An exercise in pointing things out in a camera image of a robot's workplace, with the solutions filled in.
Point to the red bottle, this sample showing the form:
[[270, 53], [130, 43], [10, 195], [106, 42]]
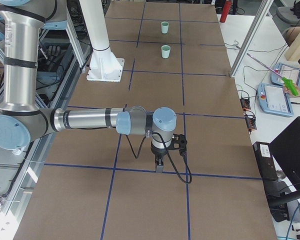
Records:
[[225, 11]]

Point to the black desktop computer box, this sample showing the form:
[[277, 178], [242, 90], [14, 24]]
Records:
[[265, 161]]

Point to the teach pendant far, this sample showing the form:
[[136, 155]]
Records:
[[287, 71]]

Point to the orange black adapter upper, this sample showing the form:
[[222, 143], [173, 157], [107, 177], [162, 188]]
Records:
[[245, 104]]

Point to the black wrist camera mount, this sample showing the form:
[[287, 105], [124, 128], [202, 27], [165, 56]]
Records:
[[179, 143]]

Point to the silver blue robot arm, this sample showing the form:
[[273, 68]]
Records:
[[22, 122]]

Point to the orange black adapter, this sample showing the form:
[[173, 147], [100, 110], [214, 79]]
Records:
[[251, 122], [245, 104]]

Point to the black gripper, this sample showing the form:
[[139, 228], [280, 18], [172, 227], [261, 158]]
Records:
[[157, 152]]

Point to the teach pendant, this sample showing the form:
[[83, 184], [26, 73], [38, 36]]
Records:
[[287, 71], [273, 100]]

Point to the green handled reacher grabber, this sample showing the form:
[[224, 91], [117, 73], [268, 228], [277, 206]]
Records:
[[287, 82]]

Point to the mint green cup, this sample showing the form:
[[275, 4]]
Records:
[[164, 27], [165, 51]]

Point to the aluminium side frame rail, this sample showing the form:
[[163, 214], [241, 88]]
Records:
[[18, 172]]

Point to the orange black adapter lower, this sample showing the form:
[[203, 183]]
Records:
[[251, 122]]

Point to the aluminium frame post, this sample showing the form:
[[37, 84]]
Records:
[[256, 24]]

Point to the black monitor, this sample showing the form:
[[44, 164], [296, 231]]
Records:
[[286, 150]]

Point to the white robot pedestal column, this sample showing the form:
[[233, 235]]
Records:
[[104, 66]]

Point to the teach pendant near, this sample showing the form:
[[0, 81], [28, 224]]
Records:
[[273, 100]]

